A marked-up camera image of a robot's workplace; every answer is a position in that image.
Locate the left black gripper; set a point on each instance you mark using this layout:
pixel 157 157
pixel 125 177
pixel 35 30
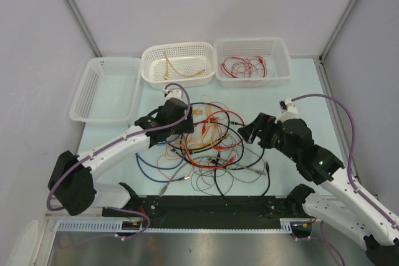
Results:
pixel 186 125

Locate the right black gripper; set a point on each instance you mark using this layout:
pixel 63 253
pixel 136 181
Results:
pixel 264 123

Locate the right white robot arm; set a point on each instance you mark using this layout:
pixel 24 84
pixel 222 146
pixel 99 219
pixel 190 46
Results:
pixel 361 217

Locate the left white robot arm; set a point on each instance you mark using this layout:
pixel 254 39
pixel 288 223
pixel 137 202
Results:
pixel 73 185

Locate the middle white plastic basket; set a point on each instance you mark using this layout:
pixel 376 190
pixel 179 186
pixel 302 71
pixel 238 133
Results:
pixel 189 64

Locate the white plastic basket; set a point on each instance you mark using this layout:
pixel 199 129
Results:
pixel 189 64
pixel 252 62
pixel 108 91

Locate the left white plastic basket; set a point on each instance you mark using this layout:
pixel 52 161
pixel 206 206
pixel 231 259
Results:
pixel 108 91

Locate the right white plastic basket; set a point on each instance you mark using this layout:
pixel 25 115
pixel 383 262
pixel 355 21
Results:
pixel 252 62

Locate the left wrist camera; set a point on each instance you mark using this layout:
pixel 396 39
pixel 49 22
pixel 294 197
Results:
pixel 172 93

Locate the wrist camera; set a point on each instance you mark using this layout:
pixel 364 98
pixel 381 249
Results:
pixel 172 93
pixel 288 111

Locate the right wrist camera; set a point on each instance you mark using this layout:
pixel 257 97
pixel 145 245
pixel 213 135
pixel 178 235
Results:
pixel 288 111

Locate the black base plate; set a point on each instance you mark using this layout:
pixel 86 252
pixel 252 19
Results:
pixel 213 212

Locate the white slotted cable duct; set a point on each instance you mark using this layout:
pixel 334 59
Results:
pixel 119 227

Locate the aluminium frame post left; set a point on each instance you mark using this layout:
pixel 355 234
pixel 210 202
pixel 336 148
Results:
pixel 84 29

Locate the aluminium frame post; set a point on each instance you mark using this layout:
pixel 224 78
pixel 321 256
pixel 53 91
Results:
pixel 343 20
pixel 84 29

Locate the aluminium frame post right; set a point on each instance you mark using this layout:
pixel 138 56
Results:
pixel 343 20

